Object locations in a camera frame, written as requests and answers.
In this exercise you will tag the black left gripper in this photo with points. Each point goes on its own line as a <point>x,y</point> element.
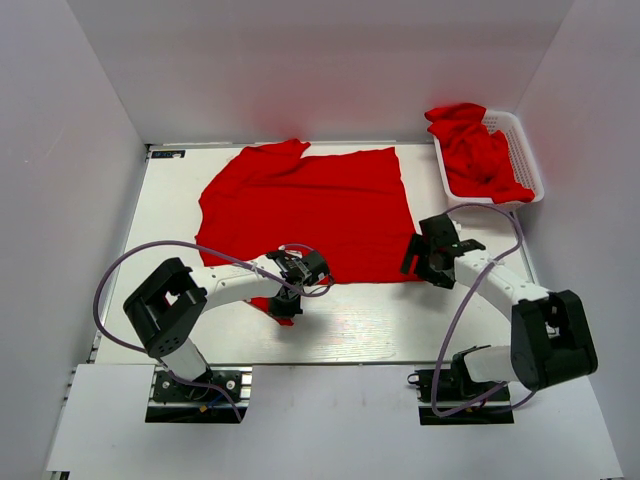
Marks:
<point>286,310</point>

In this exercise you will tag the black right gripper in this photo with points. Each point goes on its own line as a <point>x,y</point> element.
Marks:
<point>414,249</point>

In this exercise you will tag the red t-shirt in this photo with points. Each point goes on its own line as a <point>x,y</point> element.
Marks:
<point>352,208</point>

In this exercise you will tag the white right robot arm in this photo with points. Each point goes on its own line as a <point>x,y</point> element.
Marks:
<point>550,339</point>

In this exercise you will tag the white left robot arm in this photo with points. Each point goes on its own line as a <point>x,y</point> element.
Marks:
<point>165,308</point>

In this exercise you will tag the red t-shirts pile in basket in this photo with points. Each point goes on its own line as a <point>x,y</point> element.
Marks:
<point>476,161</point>

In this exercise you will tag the white plastic basket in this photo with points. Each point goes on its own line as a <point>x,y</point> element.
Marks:
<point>520,155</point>

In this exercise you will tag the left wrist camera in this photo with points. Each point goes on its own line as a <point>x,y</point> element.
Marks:
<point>289,262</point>

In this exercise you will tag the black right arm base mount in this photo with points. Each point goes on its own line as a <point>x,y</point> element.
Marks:
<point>452,392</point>

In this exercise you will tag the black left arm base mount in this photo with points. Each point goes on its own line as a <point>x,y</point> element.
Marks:
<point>173,402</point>

